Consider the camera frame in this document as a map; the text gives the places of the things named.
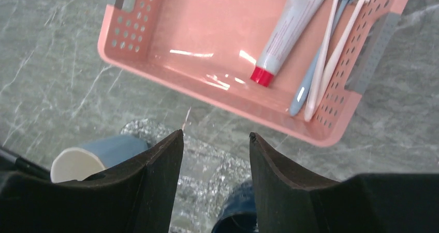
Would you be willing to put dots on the clear textured acrylic tray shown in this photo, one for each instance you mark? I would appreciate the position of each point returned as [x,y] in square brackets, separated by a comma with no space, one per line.
[213,164]

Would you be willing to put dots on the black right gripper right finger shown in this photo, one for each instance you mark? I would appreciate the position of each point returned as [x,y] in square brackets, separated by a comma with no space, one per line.
[291,198]

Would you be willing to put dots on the white red-capped toothpaste tube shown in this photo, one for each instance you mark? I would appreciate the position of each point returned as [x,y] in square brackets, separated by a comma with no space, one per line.
[295,17]

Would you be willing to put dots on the dark blue mug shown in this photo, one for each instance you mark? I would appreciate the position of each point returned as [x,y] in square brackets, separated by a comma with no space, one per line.
[238,212]

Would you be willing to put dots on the pink plastic basket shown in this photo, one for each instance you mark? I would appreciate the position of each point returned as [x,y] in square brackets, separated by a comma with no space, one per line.
[207,49]

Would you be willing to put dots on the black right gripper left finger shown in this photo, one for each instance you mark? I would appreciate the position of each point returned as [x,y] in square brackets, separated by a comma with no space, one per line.
[136,195]

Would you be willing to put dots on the grey blue toothbrush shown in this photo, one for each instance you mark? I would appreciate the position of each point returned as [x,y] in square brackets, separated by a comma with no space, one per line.
[303,90]

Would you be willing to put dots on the light blue white mug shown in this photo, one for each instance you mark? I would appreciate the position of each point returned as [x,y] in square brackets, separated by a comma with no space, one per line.
[78,163]

